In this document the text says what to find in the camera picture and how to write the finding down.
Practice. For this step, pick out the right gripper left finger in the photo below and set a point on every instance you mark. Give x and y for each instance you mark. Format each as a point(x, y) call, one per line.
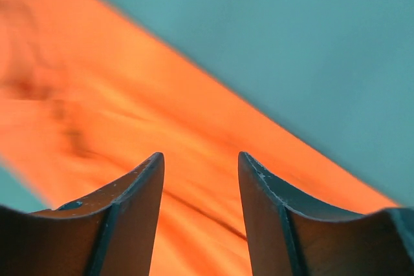
point(110, 231)

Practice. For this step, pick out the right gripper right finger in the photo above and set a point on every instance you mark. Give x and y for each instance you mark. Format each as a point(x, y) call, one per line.
point(269, 205)

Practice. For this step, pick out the orange t shirt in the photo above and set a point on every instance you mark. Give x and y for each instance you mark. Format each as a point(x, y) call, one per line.
point(86, 96)

